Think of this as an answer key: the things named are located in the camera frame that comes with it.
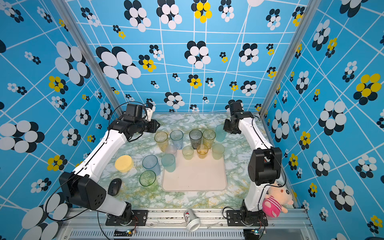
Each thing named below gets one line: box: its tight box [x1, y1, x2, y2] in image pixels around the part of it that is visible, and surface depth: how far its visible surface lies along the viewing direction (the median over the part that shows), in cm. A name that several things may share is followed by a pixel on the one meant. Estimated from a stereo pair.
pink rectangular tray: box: [162, 149, 228, 192], surface depth 90 cm
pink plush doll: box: [262, 183, 294, 218], surface depth 74 cm
